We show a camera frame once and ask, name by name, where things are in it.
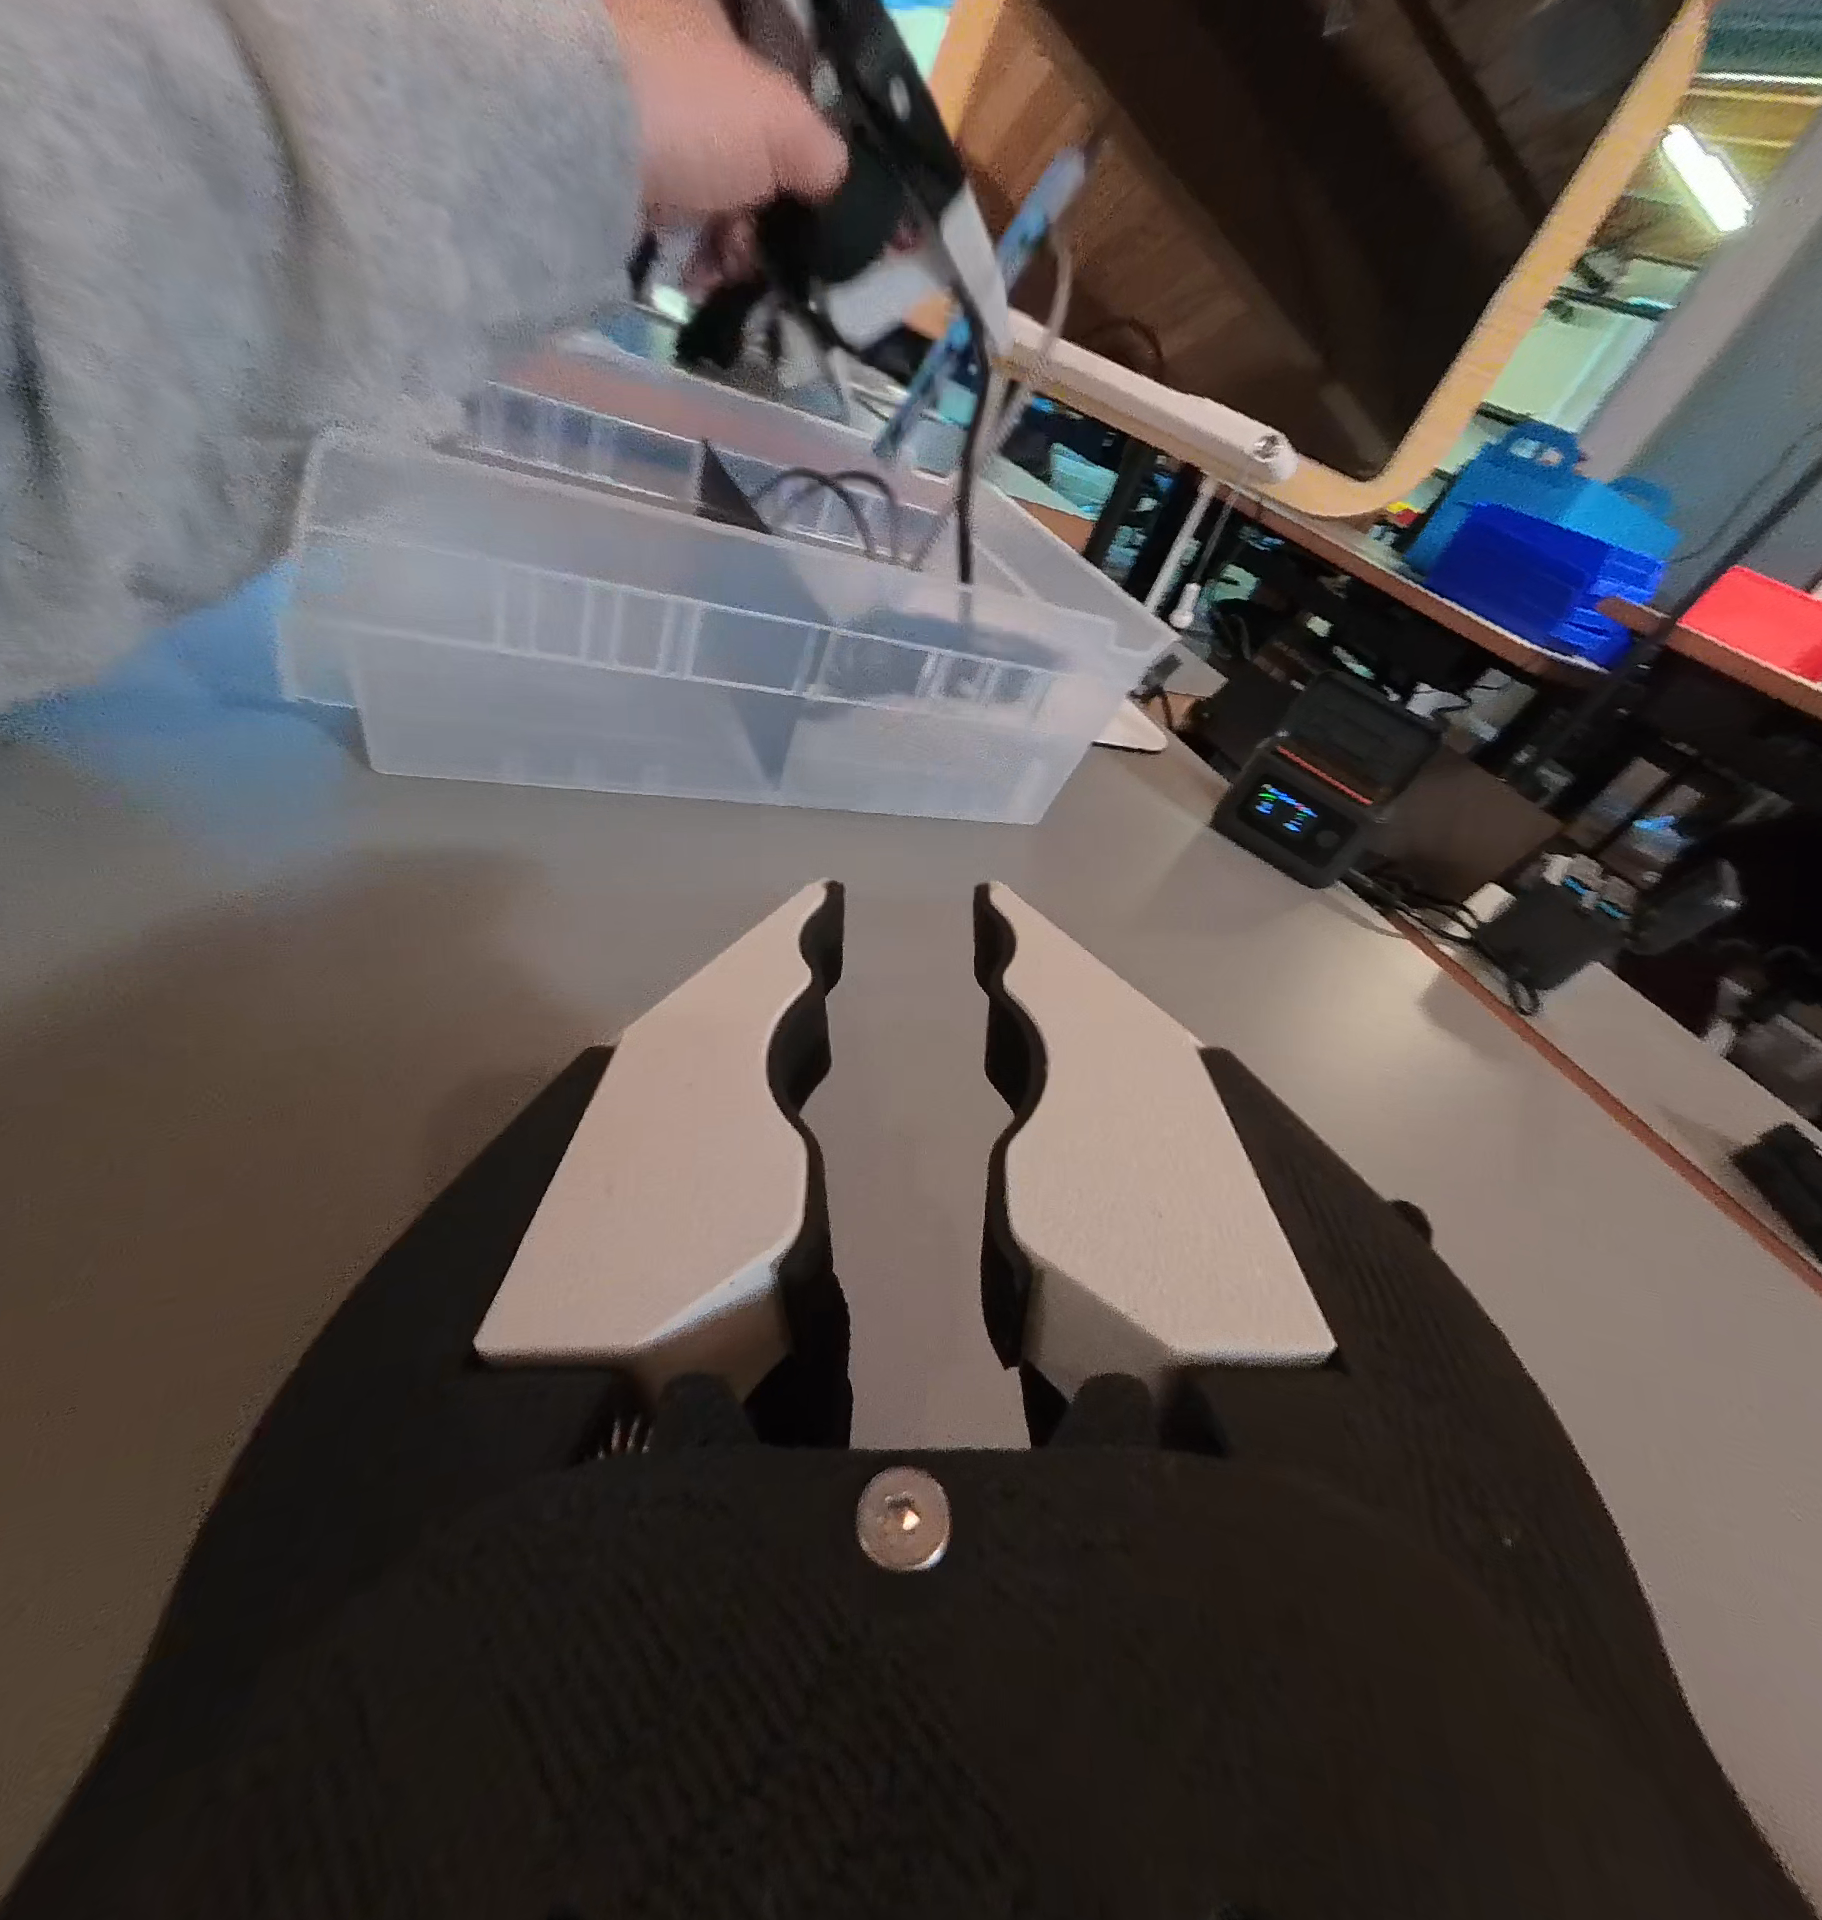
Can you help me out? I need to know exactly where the fluorescent ceiling light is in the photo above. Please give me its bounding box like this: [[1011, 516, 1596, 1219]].
[[1662, 126, 1757, 239]]

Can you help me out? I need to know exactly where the black bin divider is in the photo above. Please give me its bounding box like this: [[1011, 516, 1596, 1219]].
[[695, 440, 779, 540]]

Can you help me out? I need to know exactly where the small red plastic bin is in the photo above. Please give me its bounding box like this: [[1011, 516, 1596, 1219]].
[[1679, 568, 1822, 686]]

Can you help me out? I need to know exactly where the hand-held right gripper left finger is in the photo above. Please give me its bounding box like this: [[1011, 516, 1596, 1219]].
[[472, 881, 852, 1377]]

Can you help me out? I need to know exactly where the silver usb hub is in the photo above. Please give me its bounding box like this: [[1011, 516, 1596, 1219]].
[[875, 140, 1101, 458]]

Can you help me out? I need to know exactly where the rounded wooden panel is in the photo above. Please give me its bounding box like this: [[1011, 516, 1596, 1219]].
[[928, 0, 1725, 523]]

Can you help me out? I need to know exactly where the clear acrylic panel stand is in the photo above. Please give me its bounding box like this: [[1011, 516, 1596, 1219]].
[[996, 351, 1296, 759]]

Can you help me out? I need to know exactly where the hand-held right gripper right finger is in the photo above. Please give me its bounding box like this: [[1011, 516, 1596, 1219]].
[[976, 881, 1336, 1376]]

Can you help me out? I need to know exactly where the black battery charger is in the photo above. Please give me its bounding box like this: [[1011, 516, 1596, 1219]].
[[1463, 861, 1629, 1022]]

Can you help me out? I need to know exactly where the small black box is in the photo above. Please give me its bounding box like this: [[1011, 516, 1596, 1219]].
[[1734, 1123, 1822, 1265]]

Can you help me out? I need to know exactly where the person's left forearm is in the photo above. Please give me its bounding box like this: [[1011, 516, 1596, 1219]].
[[0, 0, 660, 731]]

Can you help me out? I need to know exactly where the blue handled tote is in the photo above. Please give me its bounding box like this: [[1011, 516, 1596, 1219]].
[[1411, 423, 1681, 604]]

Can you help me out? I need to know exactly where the person's left hand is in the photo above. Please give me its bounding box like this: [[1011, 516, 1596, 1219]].
[[630, 30, 855, 285]]

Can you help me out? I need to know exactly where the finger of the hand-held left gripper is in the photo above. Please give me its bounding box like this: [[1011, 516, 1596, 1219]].
[[929, 193, 1016, 361]]

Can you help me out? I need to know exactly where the clear plastic storage bin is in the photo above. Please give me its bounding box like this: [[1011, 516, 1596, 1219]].
[[277, 382, 1186, 832]]

